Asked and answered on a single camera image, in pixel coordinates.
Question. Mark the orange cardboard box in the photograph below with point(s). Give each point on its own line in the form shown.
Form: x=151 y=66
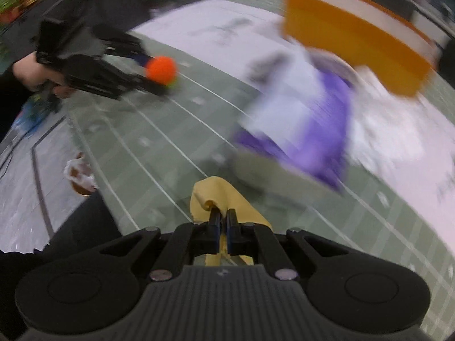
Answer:
x=363 y=33

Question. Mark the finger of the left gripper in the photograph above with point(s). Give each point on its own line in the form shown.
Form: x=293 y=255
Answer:
x=106 y=78
x=121 y=44

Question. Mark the orange ball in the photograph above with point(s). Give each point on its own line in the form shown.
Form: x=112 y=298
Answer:
x=162 y=70

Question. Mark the person's left hand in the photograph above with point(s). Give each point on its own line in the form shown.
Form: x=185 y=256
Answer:
x=33 y=74

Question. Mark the white printed table mat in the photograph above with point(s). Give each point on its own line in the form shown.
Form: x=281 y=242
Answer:
x=232 y=37

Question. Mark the white crumpled plastic bag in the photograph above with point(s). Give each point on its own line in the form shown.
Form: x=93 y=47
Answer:
x=385 y=129

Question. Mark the green grid tablecloth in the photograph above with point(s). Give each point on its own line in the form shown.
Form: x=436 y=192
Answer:
x=147 y=153

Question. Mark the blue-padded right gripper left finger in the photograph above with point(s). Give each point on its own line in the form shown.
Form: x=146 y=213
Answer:
x=189 y=241

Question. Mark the yellow cloth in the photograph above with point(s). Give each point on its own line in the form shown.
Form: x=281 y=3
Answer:
x=215 y=192

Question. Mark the purple tissue pack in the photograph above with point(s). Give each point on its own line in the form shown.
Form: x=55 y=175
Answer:
x=297 y=128

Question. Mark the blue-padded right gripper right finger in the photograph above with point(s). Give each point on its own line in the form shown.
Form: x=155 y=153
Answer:
x=258 y=242

